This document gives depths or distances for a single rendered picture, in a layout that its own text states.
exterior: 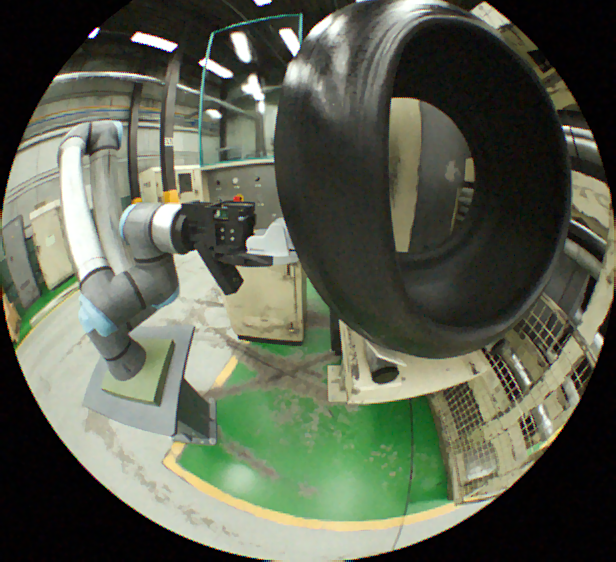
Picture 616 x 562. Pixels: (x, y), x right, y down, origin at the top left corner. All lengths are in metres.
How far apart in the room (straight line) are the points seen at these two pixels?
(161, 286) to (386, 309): 0.40
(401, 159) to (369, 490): 1.40
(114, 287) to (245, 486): 1.07
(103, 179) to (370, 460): 1.61
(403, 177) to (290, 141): 0.44
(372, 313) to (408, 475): 1.17
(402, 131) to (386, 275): 0.48
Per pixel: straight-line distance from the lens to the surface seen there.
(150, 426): 0.73
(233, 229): 0.26
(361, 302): 0.17
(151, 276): 0.41
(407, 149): 0.57
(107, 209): 0.71
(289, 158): 0.15
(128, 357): 0.78
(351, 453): 1.19
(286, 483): 1.17
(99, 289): 0.40
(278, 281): 1.04
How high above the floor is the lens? 1.16
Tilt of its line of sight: 24 degrees down
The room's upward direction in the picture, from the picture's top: straight up
